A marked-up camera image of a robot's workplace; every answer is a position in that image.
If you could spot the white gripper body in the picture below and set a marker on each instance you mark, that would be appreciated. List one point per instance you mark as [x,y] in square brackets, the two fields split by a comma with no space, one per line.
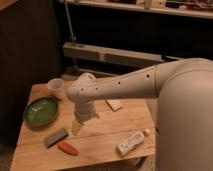
[84,111]

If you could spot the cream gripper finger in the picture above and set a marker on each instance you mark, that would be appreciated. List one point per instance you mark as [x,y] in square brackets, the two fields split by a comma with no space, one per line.
[76,127]

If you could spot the red pepper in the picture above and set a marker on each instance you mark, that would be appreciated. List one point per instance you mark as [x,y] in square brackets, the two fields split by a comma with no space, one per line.
[67,148]

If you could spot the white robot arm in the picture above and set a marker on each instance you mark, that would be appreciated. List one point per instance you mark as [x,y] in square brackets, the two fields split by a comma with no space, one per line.
[184,123]

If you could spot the grey sponge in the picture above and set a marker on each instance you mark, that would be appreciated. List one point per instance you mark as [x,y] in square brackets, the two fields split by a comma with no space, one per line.
[55,137]

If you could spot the green bowl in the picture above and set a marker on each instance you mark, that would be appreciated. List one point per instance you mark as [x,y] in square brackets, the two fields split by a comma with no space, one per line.
[41,112]

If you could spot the wooden table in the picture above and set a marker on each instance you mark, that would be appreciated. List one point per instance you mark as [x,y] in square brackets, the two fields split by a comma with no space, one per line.
[96,141]

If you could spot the white bottle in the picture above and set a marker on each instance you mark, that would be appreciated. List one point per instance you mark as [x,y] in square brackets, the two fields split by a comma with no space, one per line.
[131,142]

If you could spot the grey metal beam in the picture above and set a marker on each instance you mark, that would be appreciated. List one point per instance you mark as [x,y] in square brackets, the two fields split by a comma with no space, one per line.
[112,55]

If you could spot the metal pole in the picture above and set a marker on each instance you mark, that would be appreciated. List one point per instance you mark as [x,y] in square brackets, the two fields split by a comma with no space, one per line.
[72,36]

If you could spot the wooden shelf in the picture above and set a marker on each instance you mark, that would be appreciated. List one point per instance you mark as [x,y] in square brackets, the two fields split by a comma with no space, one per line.
[146,6]

